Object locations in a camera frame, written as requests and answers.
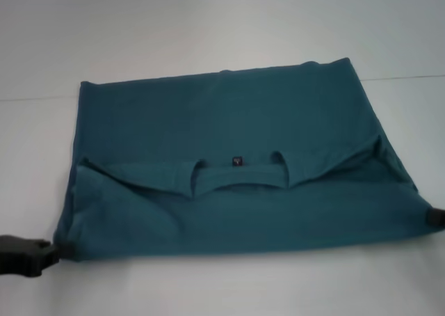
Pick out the teal T-shirt with pink print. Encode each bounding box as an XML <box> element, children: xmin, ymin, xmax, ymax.
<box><xmin>54</xmin><ymin>56</ymin><xmax>445</xmax><ymax>262</ymax></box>

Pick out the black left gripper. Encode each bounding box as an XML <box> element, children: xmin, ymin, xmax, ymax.
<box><xmin>0</xmin><ymin>235</ymin><xmax>76</xmax><ymax>279</ymax></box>

